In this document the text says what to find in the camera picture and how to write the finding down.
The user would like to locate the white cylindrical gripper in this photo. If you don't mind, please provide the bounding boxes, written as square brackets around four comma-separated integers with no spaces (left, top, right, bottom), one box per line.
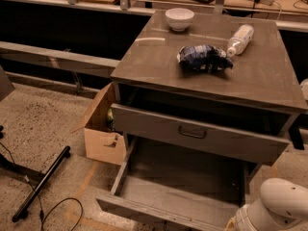
[224,203,266,231]

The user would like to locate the grey drawer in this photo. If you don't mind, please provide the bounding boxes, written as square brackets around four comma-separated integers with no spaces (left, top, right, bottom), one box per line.
[97,135,260,231]
[112,104,289,165]

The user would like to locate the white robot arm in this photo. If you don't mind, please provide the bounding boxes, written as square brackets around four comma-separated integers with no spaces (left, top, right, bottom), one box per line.
[224,178,308,231]

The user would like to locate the grey top drawer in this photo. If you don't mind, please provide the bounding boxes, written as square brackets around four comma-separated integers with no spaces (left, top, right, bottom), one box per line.
[112,104,289,165]

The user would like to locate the grey drawer cabinet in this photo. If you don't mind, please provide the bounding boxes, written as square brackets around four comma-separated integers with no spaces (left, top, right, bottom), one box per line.
[110,9,308,137]

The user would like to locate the cardboard box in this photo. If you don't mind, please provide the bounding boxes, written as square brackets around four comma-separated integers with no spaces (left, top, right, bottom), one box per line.
[72,84,126,165]

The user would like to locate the green item in box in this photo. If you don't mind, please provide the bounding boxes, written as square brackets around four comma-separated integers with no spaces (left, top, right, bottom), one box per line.
[107,108,115,132]

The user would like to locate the blue crumpled chip bag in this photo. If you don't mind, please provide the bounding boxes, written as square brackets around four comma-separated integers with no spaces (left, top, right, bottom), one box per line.
[177,44,233,73]

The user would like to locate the clear plastic bottle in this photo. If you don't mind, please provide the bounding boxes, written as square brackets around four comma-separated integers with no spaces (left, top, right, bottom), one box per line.
[227,24,254,57]

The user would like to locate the black metal bar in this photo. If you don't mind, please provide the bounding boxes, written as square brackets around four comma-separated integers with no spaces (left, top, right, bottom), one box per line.
[12,146,70,222]

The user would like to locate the white ceramic bowl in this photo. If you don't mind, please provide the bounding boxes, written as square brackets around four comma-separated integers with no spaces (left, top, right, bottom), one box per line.
[165,8,194,32]

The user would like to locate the black cable on floor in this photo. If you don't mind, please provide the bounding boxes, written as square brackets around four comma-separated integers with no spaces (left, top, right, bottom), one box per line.
[0,141,84,231]

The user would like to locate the grey metal rail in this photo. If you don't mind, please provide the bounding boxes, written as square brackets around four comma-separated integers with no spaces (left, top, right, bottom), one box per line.
[0,41,119,78]

